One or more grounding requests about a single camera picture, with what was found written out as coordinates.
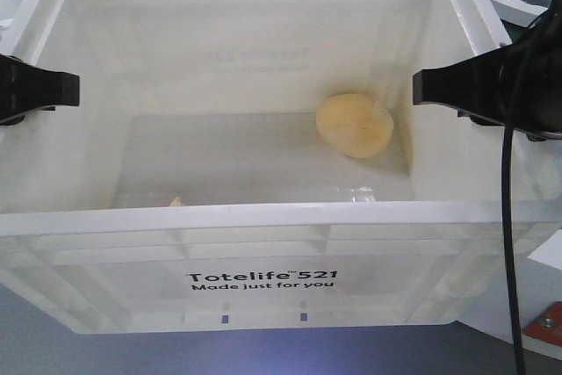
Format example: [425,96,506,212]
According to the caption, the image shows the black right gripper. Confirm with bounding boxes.
[413,11,561,141]

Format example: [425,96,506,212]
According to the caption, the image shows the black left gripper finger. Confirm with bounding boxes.
[1,54,80,126]

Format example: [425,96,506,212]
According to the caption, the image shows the yellow round plush toy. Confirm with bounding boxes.
[315,92,394,159]

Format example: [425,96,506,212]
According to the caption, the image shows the white plastic tote box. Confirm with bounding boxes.
[0,0,562,335]

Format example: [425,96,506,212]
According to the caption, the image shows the red conveyor nameplate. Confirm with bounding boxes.
[523,301,561,347]

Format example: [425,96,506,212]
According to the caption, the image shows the black hanging cable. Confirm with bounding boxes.
[502,124,528,375]

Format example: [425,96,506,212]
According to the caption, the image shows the white curved conveyor outer rail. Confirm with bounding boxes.
[461,0,561,342]

